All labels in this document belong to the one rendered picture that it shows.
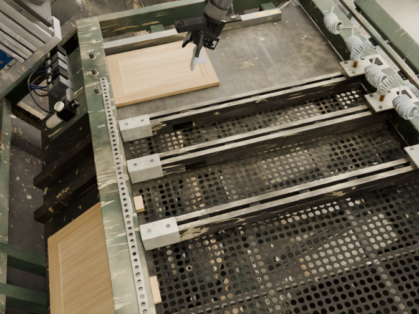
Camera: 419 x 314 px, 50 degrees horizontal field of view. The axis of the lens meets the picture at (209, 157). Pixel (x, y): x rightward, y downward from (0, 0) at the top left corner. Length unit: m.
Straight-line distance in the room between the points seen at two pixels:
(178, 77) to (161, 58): 0.18
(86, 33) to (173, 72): 0.56
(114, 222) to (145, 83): 0.78
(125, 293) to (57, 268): 0.72
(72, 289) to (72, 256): 0.15
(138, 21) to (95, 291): 1.45
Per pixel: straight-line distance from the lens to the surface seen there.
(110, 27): 2.62
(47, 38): 1.83
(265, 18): 2.53
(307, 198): 1.63
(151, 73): 2.22
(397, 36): 2.83
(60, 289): 2.11
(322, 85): 2.04
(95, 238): 2.04
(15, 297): 2.14
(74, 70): 2.33
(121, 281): 1.51
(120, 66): 2.30
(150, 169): 1.73
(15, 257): 2.24
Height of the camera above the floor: 1.69
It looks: 17 degrees down
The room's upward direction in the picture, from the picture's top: 55 degrees clockwise
